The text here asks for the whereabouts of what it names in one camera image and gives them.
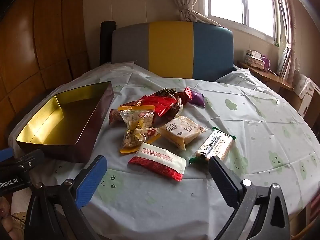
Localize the white and red snack packet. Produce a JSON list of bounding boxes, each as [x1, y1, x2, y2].
[[128, 142, 187, 182]]

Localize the cracker packet green ends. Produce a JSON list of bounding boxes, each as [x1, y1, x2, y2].
[[189, 127, 237, 165]]

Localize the purple snack packet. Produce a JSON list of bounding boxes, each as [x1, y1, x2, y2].
[[189, 90, 205, 108]]

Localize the large red snack packet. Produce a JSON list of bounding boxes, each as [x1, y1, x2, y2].
[[140, 95, 178, 118]]

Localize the white cabinet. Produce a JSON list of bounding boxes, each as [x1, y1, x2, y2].
[[292, 74, 320, 120]]

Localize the pale green printed tablecloth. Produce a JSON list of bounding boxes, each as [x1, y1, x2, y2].
[[9, 61, 320, 240]]

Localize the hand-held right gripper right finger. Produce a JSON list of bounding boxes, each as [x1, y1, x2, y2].
[[208, 156, 290, 240]]

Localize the red foil candy wrapper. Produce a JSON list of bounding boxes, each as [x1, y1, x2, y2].
[[184, 87, 193, 105]]

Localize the person's left hand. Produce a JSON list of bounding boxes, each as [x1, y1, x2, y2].
[[0, 199, 12, 233]]

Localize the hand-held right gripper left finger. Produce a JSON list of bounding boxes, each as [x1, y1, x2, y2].
[[24, 155, 108, 240]]

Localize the clear nut bag yellow edges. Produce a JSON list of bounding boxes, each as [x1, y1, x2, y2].
[[117, 105, 162, 157]]

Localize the brown and gold snack packet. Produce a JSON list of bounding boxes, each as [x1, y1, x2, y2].
[[155, 87, 185, 120]]

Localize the clear sesame bar packet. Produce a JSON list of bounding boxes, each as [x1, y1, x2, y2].
[[109, 108, 125, 125]]

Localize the gold rectangular tin box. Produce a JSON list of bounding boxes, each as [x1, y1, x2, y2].
[[15, 81, 115, 163]]

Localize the window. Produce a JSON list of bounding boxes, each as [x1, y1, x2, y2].
[[201, 0, 282, 43]]

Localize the patterned tissue box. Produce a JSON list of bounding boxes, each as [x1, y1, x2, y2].
[[245, 49, 266, 68]]

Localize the wooden side table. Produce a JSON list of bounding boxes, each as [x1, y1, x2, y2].
[[237, 60, 303, 110]]

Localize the slim red bar packet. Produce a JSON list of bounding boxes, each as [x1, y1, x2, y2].
[[120, 99, 145, 108]]

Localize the grey yellow blue sofa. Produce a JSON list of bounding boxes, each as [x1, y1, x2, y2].
[[111, 21, 240, 82]]

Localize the purple box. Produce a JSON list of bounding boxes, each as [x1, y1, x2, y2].
[[261, 56, 271, 72]]

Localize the beige square pastry packet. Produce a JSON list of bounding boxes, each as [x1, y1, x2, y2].
[[159, 115, 207, 151]]

